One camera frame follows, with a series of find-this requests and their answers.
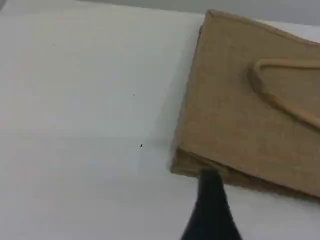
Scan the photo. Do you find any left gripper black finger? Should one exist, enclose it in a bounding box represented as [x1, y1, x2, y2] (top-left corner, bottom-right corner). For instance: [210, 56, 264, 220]
[179, 167, 243, 240]

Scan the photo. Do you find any brown burlap tote bag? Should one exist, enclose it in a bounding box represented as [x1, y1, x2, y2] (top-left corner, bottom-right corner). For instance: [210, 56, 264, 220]
[169, 9, 320, 201]

